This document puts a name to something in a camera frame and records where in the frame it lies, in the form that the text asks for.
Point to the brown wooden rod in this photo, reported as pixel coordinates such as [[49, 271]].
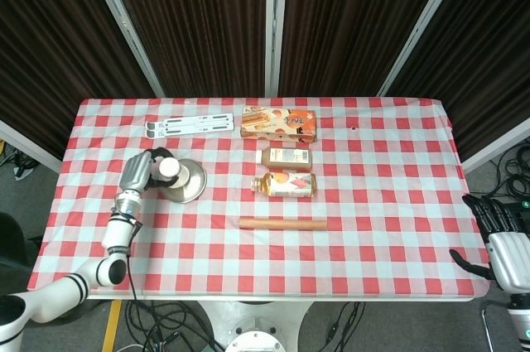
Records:
[[281, 223]]

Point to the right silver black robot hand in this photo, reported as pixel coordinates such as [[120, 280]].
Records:
[[511, 261]]

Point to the tea bottle peach label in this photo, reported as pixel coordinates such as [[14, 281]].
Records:
[[285, 185]]

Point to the white partition post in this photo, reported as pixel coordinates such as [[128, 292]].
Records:
[[275, 25], [124, 25], [422, 25]]

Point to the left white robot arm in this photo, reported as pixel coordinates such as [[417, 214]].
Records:
[[118, 236]]

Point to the brown drink bottle white cap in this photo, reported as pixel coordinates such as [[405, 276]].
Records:
[[285, 158]]

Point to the white folding stand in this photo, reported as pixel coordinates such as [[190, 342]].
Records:
[[194, 125]]

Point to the round metal plate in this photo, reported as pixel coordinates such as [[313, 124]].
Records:
[[196, 186]]

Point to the black power strip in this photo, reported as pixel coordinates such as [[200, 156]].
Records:
[[525, 213]]

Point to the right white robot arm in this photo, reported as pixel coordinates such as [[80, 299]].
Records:
[[521, 319]]

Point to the orange biscuit box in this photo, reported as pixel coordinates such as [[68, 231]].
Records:
[[277, 124]]

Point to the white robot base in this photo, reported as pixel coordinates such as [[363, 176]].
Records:
[[256, 327]]

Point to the red white checkered tablecloth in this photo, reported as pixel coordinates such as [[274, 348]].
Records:
[[372, 203]]

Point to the yellow floor tape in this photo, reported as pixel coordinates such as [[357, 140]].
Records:
[[112, 325]]

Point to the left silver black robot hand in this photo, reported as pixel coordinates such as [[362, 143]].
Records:
[[134, 172]]

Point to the dark ribbed partition panel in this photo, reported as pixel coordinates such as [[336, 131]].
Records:
[[488, 45], [352, 20], [49, 45], [194, 20]]

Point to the white paper cup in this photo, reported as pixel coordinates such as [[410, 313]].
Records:
[[176, 172]]

